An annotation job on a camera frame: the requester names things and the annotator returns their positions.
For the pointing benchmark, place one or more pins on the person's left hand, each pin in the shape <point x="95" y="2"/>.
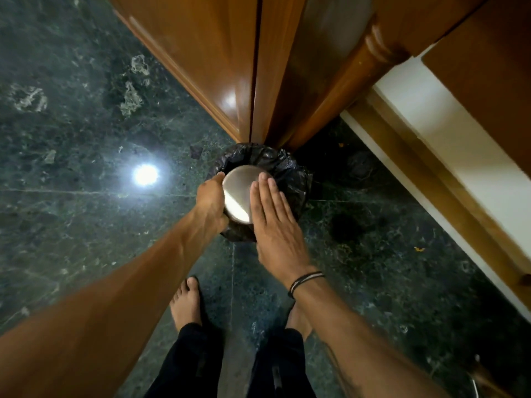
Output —
<point x="209" y="203"/>

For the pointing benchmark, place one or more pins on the person's right hand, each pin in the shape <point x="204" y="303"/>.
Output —
<point x="276" y="236"/>

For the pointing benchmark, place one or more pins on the person's right middle finger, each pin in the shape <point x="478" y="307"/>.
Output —
<point x="266" y="194"/>

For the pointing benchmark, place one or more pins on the person's left fingers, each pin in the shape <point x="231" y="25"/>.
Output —
<point x="219" y="177"/>

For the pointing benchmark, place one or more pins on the person's right little finger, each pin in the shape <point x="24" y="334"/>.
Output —
<point x="288" y="209"/>

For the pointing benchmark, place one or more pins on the round steel plate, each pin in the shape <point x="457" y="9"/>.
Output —
<point x="238" y="190"/>

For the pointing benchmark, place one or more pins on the person's left forearm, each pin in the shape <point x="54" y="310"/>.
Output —
<point x="103" y="310"/>

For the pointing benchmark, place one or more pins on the person's right forearm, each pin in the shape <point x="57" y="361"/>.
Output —
<point x="356" y="348"/>

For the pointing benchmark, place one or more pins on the bin with black bag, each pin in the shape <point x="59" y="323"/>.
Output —
<point x="286" y="169"/>

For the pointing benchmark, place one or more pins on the person's right foot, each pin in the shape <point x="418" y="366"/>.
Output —
<point x="298" y="325"/>

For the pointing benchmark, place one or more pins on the person's foot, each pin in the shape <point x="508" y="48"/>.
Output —
<point x="298" y="325"/>
<point x="185" y="304"/>

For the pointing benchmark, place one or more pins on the glossy brown wooden door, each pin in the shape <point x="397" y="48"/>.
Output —
<point x="199" y="49"/>

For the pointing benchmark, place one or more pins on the person's left foot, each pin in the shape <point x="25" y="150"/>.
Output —
<point x="185" y="304"/>

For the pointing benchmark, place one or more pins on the black trousers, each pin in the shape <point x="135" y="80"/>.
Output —
<point x="191" y="364"/>

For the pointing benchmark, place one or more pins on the white mattress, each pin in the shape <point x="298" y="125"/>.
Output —
<point x="460" y="140"/>

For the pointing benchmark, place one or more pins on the dark brown wooden board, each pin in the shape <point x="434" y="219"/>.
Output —
<point x="489" y="74"/>

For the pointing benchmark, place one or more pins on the brown wooden furniture leg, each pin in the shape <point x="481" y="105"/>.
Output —
<point x="487" y="379"/>

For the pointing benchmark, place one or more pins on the brown wooden door frame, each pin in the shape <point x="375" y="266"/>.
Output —
<point x="276" y="66"/>

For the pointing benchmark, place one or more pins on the brown wooden bed side rail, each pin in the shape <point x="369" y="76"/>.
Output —
<point x="456" y="211"/>

